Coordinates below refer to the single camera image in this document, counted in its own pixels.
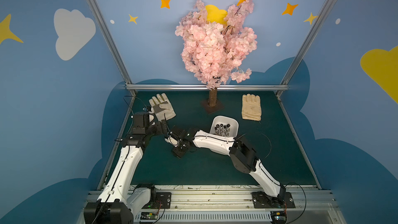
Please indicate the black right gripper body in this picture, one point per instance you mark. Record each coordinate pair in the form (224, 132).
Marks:
(179, 149)

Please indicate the left aluminium frame post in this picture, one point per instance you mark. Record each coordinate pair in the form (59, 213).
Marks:
(100, 20)

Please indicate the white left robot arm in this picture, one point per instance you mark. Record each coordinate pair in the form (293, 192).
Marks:
(114, 205)

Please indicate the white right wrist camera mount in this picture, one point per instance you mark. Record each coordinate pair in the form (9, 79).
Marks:
(171, 139)

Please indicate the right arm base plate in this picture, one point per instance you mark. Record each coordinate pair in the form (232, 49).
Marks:
(262, 200)

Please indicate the right aluminium frame post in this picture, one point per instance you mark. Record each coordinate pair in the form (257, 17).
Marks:
(309, 39)

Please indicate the aluminium frame post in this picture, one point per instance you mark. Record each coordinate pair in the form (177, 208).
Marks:
(309, 39)
(100, 20)

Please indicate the white grey work glove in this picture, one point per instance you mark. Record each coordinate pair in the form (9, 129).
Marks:
(162, 107)

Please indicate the green circuit board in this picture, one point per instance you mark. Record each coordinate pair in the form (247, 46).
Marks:
(148, 216)
(278, 218)

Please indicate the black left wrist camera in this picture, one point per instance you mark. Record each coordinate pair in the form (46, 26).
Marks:
(141, 119)

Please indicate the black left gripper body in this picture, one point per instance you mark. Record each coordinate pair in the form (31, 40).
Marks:
(163, 127)

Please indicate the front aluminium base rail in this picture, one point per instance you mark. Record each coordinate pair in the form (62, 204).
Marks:
(232, 204)

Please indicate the white plastic storage box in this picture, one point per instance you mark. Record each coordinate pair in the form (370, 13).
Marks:
(233, 129)

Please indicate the green circuit board right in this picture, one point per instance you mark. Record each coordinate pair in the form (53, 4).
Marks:
(278, 218)

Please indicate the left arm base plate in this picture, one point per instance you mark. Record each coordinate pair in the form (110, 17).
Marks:
(162, 200)

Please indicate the green circuit board left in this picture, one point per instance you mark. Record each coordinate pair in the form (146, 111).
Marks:
(148, 216)

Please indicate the pink blossom artificial tree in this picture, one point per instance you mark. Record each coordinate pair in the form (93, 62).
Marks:
(214, 52)

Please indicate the brown tree trunk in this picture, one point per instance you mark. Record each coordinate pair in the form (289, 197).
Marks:
(212, 97)

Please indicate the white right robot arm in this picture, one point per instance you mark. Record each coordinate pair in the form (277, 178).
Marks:
(242, 154)

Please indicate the beige knitted glove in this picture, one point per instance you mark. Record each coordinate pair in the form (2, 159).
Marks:
(251, 107)

